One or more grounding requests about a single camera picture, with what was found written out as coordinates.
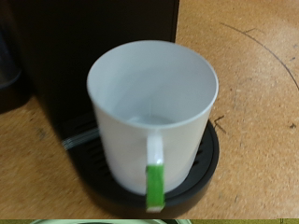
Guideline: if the black Keurig coffee machine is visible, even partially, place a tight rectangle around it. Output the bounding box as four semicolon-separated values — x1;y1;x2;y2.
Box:
0;0;221;218

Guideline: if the white mug green taped handle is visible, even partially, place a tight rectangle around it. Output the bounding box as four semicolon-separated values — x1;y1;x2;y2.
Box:
86;39;220;214

